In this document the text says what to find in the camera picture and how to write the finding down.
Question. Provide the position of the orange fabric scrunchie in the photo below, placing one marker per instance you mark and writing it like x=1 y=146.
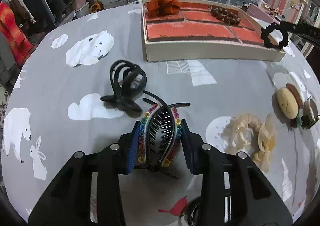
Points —
x=163 y=7

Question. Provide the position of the pink side table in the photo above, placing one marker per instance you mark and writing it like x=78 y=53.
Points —
x=260 y=13

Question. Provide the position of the cream flower scrunchie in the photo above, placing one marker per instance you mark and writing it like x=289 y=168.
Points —
x=248 y=132

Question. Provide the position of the clothes rack with garments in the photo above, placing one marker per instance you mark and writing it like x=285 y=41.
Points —
x=23 y=24

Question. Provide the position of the white standing mirror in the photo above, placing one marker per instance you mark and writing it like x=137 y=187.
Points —
x=309 y=14

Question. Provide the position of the rainbow beaded hair clip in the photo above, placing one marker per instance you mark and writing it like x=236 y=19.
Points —
x=159 y=135

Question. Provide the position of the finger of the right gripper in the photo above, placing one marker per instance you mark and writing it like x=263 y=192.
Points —
x=287 y=27

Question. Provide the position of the black claw hair clip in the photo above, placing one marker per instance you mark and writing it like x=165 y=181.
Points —
x=127 y=80

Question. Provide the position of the garment steamer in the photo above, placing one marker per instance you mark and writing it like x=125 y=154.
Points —
x=96 y=6

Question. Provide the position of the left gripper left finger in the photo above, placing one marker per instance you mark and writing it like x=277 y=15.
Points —
x=66 y=199

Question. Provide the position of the brick pattern jewelry tray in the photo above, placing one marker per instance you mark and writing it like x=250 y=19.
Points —
x=204 y=30

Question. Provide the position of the grey polar bear bedsheet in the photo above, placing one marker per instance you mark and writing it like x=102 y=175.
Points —
x=55 y=110

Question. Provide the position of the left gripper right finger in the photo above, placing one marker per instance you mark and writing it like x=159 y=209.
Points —
x=234 y=191

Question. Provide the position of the plush burger hair clip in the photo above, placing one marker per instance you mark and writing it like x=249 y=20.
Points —
x=291 y=104

